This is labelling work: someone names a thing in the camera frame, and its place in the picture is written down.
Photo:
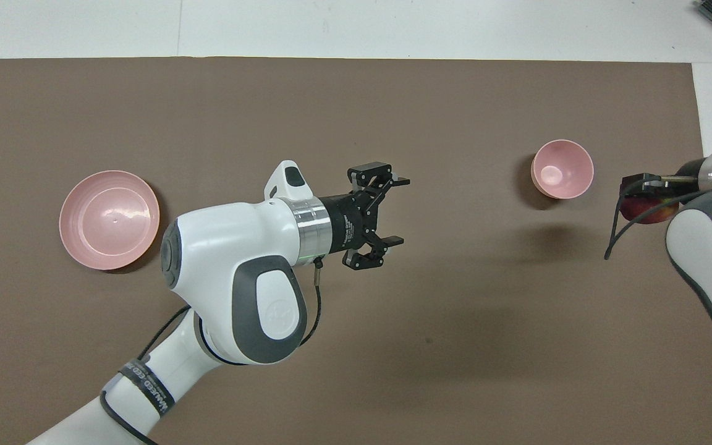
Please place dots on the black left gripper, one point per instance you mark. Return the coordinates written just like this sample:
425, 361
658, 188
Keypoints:
350, 222

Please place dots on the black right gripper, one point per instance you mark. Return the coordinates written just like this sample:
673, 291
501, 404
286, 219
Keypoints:
693, 172

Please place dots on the dark red apple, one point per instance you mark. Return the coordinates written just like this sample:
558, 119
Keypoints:
643, 210

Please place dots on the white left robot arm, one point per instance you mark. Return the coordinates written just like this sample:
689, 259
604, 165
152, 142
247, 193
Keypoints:
226, 247

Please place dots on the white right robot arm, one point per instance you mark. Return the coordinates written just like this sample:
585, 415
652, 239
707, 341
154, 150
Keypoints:
702, 247

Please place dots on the pink bowl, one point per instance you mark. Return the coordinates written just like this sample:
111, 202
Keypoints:
561, 170

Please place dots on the pink plate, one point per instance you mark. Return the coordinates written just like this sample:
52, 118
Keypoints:
109, 219

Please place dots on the brown table mat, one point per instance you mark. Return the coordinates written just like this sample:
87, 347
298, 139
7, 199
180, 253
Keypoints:
455, 340

